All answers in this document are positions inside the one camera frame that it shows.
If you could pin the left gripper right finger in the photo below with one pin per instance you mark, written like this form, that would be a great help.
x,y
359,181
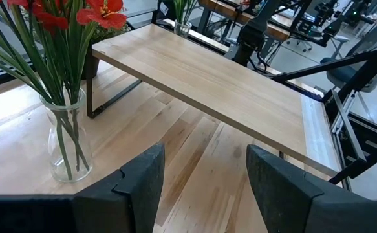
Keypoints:
x,y
288,207

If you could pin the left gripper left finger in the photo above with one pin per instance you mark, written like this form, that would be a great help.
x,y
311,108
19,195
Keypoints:
x,y
126,204

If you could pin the clear glass vase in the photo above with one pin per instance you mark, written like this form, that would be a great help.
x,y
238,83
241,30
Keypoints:
x,y
182,30
54,152

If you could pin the silver aluminium extrusion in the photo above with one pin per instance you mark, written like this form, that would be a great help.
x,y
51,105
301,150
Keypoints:
x,y
340,116

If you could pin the grey chair blue seat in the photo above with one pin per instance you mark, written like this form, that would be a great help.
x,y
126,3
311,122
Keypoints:
x,y
340,74

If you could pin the wooden robot station table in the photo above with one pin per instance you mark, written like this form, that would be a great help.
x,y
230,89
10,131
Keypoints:
x,y
227,9

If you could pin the wooden shelf black metal frame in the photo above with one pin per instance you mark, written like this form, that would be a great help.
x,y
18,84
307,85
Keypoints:
x,y
207,81

